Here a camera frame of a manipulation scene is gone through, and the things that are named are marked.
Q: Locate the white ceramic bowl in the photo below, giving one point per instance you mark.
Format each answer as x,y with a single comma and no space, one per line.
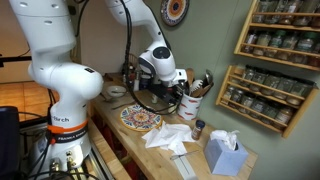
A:
116,91

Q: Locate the wooden wall spice rack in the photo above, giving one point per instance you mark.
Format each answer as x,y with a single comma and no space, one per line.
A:
231,94
282,31

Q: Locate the lower wooden wall spice rack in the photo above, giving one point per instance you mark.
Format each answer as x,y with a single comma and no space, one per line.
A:
231,94

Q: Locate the white utensil crock red fish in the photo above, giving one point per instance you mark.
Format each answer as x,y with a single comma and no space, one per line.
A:
188,107

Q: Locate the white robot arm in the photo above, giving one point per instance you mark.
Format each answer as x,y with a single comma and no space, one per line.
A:
48,29

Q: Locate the blue tissue box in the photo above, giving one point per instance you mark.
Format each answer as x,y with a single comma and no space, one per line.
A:
224,153

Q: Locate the brown spice jar on table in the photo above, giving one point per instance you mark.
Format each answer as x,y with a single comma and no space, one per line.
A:
197,130

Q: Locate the crumpled white paper towel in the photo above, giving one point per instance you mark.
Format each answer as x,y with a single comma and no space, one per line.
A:
169,137

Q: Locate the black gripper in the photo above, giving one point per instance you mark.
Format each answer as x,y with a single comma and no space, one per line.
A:
167,94

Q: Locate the decorative wall plate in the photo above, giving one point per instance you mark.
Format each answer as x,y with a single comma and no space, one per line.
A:
173,11

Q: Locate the small salt shaker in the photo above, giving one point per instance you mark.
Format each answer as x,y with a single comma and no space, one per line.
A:
172,108

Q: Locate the colourful round trivet plate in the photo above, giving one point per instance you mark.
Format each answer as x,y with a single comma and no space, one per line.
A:
136,118

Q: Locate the small spice jar yellow label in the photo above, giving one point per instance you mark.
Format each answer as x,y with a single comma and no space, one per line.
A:
154,99

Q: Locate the upper wooden wall spice rack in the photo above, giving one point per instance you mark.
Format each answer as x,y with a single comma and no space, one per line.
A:
282,31

